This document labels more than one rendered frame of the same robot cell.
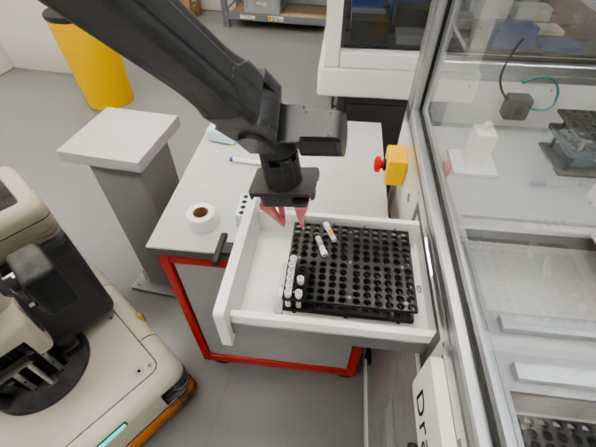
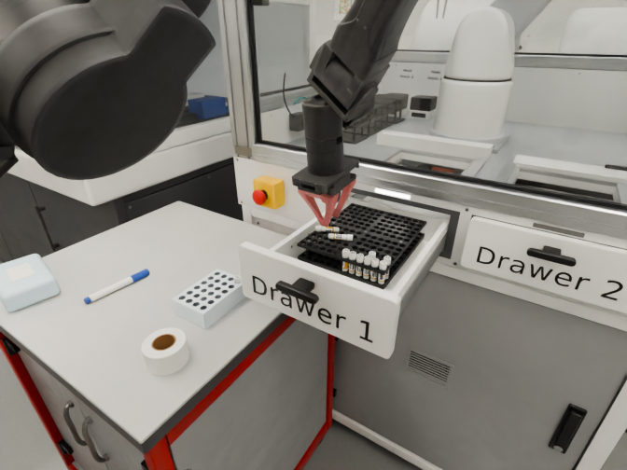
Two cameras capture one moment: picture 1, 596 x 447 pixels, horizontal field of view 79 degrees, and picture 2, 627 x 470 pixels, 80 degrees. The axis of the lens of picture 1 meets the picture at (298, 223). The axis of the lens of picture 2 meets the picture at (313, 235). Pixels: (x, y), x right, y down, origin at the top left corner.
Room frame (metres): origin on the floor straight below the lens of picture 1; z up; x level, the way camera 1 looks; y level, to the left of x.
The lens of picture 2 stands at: (0.20, 0.54, 1.25)
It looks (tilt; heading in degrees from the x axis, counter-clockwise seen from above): 29 degrees down; 296
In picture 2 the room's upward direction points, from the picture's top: straight up
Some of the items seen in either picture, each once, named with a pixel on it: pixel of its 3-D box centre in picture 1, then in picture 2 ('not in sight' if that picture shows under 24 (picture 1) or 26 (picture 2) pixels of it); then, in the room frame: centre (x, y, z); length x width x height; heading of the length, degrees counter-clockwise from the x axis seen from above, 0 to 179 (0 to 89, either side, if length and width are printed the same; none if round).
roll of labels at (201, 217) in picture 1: (201, 217); (166, 351); (0.62, 0.24, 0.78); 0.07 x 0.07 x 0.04
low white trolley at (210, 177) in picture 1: (286, 254); (192, 382); (0.82, 0.04, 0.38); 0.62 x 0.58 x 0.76; 173
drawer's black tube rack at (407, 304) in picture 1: (348, 272); (364, 245); (0.40, -0.09, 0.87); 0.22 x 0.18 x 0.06; 83
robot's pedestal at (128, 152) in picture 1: (153, 213); not in sight; (1.04, 0.59, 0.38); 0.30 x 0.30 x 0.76; 78
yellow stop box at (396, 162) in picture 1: (393, 165); (268, 192); (0.71, -0.23, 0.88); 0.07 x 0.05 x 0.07; 173
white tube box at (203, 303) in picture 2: (262, 210); (212, 297); (0.65, 0.09, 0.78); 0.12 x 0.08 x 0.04; 85
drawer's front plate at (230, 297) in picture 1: (242, 261); (311, 296); (0.42, 0.11, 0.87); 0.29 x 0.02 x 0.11; 173
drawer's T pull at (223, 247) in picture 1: (226, 248); (300, 288); (0.42, 0.13, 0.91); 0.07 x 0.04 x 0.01; 173
